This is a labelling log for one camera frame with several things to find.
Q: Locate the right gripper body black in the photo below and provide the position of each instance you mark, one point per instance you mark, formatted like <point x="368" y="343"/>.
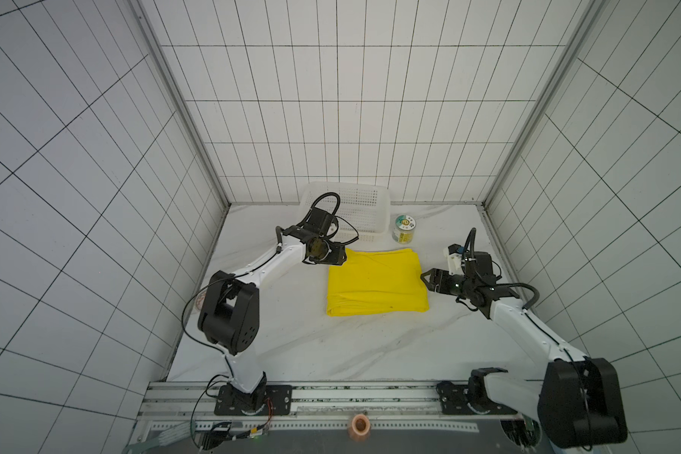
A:
<point x="442" y="279"/>

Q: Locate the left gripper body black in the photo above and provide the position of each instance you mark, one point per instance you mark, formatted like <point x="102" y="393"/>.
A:
<point x="329" y="253"/>

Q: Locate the yellow trousers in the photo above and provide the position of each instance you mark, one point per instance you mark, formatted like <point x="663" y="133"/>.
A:
<point x="371" y="283"/>

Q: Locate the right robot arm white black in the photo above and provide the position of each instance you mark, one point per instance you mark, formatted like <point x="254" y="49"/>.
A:
<point x="577" y="403"/>

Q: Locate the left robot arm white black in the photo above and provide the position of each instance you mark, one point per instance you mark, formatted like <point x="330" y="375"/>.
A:
<point x="230" y="313"/>

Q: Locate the white plastic basket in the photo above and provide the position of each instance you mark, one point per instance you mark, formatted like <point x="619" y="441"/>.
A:
<point x="363" y="207"/>

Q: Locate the small jar yellow label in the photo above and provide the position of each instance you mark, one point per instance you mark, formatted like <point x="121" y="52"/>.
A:
<point x="404" y="229"/>

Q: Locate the brown tape roll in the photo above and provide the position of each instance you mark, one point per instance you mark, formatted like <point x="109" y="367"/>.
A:
<point x="359" y="428"/>

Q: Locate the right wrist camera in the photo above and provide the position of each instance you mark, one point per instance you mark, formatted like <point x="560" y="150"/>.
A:
<point x="455" y="255"/>

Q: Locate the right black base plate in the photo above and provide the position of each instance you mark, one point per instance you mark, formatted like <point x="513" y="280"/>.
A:
<point x="469" y="399"/>

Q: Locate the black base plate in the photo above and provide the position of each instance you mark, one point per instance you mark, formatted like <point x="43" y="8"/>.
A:
<point x="469" y="399"/>
<point x="278" y="400"/>

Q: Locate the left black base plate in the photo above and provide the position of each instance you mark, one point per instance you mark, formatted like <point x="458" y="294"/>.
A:
<point x="278" y="400"/>

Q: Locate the small circuit board with cables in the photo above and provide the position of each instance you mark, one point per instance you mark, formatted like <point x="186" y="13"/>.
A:
<point x="222" y="432"/>

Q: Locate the aluminium mounting rail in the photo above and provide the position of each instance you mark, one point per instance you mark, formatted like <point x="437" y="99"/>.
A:
<point x="180" y="411"/>

